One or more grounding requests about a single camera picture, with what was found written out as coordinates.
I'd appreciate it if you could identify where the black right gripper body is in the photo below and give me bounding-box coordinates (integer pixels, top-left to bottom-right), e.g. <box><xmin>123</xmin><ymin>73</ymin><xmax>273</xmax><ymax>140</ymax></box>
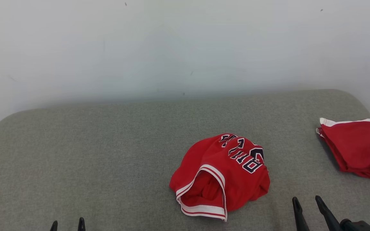
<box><xmin>339</xmin><ymin>219</ymin><xmax>370</xmax><ymax>231</ymax></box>

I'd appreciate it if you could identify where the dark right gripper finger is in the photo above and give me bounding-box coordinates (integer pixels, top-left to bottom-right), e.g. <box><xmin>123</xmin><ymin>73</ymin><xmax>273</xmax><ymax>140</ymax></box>
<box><xmin>293</xmin><ymin>197</ymin><xmax>310</xmax><ymax>231</ymax></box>
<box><xmin>315</xmin><ymin>196</ymin><xmax>343</xmax><ymax>231</ymax></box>

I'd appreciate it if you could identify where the red basketball jersey black print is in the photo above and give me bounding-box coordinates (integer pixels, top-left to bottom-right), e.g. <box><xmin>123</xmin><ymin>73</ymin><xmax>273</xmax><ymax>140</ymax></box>
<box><xmin>169</xmin><ymin>133</ymin><xmax>271</xmax><ymax>222</ymax></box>

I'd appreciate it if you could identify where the red basketball shorts white stripe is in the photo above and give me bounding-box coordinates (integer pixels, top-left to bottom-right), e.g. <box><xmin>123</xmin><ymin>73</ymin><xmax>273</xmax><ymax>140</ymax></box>
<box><xmin>316</xmin><ymin>117</ymin><xmax>370</xmax><ymax>181</ymax></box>

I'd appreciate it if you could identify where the grey fabric sofa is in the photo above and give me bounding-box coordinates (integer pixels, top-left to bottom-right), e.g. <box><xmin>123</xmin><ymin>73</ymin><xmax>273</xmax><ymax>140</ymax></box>
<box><xmin>0</xmin><ymin>89</ymin><xmax>370</xmax><ymax>231</ymax></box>

